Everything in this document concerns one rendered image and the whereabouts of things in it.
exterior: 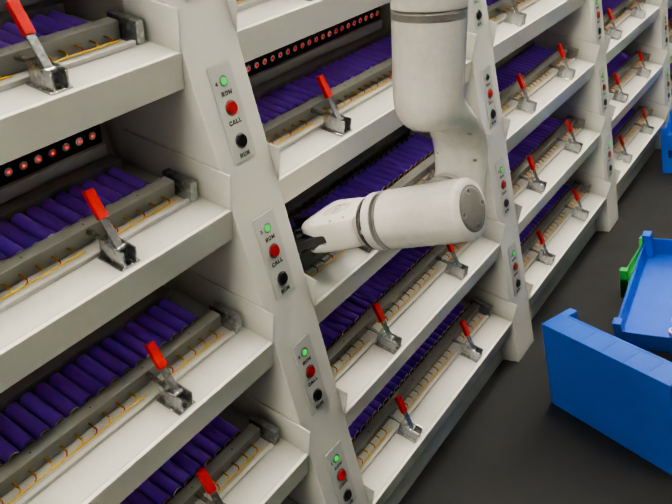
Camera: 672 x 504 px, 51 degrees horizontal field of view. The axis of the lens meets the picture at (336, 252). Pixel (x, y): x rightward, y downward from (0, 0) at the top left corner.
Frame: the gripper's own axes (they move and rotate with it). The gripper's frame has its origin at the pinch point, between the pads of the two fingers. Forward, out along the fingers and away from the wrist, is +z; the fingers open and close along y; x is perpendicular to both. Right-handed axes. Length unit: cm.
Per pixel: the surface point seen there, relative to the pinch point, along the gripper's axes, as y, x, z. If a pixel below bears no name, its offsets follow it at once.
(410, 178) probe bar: -29.8, 3.5, -1.6
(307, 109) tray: -8.0, -16.9, -3.7
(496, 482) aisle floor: -15, 61, -8
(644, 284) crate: -83, 56, -18
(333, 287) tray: 3.1, 8.6, -5.5
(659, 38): -192, 18, -1
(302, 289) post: 9.9, 5.1, -6.5
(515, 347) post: -52, 55, 3
